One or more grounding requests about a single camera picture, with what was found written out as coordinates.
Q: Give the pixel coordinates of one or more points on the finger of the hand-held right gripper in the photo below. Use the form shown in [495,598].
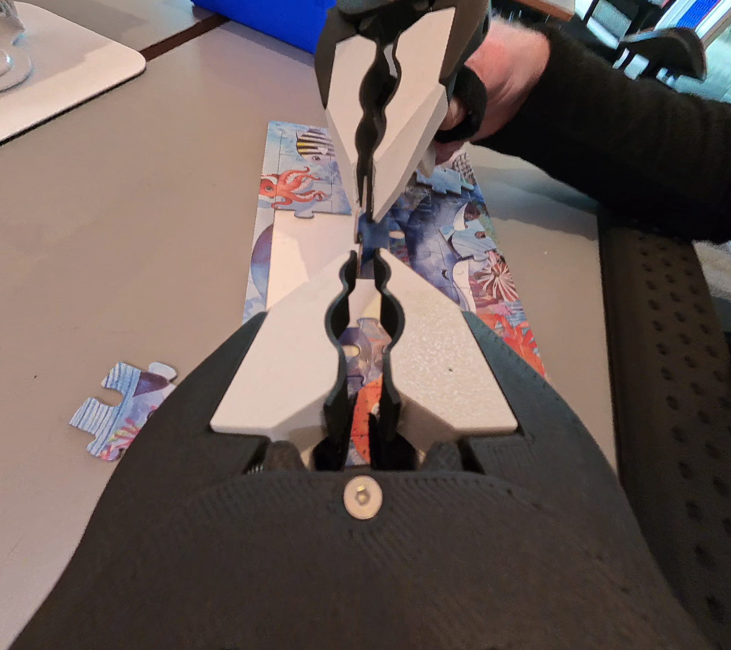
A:
[345,90]
[422,90]

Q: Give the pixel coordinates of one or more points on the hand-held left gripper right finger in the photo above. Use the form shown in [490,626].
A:
[451,376]

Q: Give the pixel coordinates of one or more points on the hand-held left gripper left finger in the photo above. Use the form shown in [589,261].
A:
[274,376]

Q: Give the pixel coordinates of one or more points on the light blue coral puzzle piece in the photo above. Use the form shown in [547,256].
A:
[445,181]

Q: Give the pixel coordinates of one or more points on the sea animals jigsaw puzzle board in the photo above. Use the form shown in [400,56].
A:
[302,262]

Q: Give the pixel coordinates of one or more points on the dark blue striped puzzle piece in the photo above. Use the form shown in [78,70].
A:
[376,236]

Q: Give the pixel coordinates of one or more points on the person's right forearm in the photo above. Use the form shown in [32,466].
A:
[628,136]

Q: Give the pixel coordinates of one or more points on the person's right hand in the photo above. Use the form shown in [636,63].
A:
[508,68]

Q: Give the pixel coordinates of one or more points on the striped purple coral puzzle piece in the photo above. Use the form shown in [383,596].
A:
[120,410]

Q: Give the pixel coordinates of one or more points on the black perforated chair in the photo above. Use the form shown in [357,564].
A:
[668,376]

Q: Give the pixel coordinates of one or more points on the black office chair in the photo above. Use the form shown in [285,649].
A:
[657,33]

